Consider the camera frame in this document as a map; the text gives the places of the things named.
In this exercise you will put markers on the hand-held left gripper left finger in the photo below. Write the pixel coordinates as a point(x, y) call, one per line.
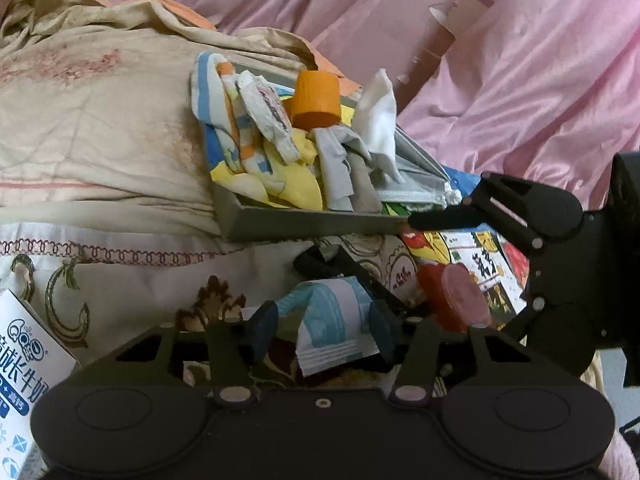
point(262, 332)

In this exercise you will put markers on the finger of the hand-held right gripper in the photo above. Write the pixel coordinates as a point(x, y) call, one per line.
point(517, 322)
point(450, 217)

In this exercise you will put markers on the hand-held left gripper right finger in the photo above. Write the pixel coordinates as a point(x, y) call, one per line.
point(380, 332)

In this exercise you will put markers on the blue and white wipes packet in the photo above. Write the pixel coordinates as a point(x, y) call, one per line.
point(325, 325)

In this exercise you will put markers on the grey tray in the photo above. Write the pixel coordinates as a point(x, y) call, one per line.
point(300, 222)

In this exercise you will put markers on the white tissue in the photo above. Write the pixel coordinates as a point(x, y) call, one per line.
point(380, 120)

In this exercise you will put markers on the light grey cloth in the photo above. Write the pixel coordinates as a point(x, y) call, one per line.
point(332, 172)

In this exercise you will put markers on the yellow cloth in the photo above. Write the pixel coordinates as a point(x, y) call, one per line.
point(300, 185)

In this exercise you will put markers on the white printed snack pouch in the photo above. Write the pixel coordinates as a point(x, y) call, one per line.
point(265, 110)

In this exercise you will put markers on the blue and orange striped cloth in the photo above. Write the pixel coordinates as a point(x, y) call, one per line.
point(215, 90)

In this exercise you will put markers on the colourful cartoon mat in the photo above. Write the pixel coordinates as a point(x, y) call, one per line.
point(480, 260)

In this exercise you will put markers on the red round container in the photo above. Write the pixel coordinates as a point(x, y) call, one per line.
point(455, 300)

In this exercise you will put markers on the floral bed cover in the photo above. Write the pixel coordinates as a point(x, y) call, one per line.
point(125, 280)

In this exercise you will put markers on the white and blue milk carton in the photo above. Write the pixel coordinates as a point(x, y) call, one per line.
point(25, 360)

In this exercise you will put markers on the beige quilt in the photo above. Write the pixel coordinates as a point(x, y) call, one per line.
point(100, 135)

